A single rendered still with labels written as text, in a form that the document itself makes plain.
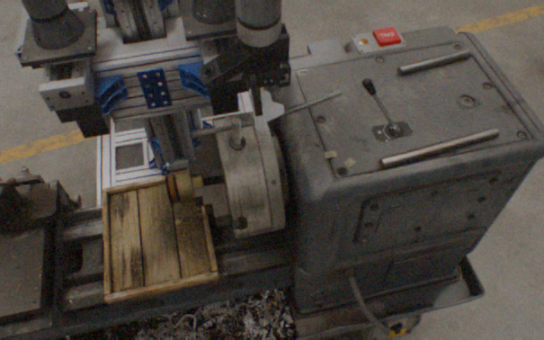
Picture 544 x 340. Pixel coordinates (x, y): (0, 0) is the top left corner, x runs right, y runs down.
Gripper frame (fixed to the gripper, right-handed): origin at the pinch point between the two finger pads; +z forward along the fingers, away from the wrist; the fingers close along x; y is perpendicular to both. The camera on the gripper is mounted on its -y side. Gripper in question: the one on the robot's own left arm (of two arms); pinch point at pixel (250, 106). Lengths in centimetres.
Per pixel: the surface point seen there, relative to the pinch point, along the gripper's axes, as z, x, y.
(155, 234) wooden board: 48, -2, -30
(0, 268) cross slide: 38, -6, -69
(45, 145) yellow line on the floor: 150, 114, -100
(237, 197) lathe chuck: 17.4, -11.3, -6.2
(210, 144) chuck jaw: 19.9, 5.8, -9.4
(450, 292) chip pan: 79, -33, 59
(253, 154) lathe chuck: 12.9, -3.7, -0.7
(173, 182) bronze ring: 24.5, 0.2, -20.5
